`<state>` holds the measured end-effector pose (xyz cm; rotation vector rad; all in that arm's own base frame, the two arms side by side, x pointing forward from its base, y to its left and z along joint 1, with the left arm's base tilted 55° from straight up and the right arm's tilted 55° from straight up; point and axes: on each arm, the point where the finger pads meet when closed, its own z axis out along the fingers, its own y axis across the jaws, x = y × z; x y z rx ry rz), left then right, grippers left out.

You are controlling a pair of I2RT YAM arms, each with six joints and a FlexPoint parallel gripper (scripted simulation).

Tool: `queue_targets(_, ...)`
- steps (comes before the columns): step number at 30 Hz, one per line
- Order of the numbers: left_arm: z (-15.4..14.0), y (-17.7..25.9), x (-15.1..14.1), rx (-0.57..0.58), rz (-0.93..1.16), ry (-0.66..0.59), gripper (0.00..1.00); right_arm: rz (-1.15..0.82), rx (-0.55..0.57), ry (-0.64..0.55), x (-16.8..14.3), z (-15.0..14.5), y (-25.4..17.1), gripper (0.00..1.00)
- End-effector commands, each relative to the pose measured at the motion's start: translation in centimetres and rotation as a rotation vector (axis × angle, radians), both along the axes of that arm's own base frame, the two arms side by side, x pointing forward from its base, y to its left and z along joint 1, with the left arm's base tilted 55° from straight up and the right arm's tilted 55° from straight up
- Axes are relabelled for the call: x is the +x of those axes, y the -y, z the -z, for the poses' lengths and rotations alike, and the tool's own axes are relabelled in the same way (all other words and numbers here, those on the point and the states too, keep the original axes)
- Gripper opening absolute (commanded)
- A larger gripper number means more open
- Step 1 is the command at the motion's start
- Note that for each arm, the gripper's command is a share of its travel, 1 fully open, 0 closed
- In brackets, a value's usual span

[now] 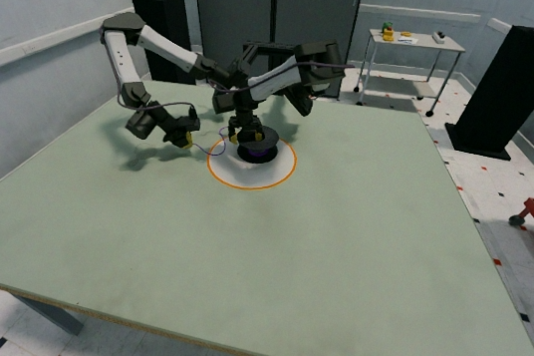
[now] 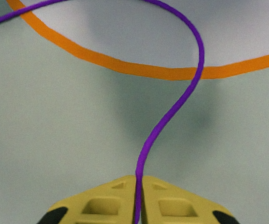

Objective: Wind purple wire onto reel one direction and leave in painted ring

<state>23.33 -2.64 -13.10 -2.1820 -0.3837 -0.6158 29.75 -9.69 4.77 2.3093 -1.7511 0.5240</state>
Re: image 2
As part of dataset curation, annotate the white flat disc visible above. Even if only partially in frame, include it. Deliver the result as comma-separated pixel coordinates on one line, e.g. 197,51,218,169
29,0,269,68

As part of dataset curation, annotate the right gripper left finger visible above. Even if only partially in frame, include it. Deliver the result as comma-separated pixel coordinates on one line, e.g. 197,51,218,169
47,175,136,224

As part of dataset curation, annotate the purple wire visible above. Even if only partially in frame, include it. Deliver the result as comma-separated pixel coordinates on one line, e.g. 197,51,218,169
0,0,205,224

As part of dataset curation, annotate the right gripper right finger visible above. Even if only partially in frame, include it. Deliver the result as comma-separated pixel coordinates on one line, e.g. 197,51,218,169
141,175,234,224

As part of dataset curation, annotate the orange painted ring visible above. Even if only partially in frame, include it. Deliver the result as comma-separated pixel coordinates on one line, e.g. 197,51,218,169
5,0,269,81

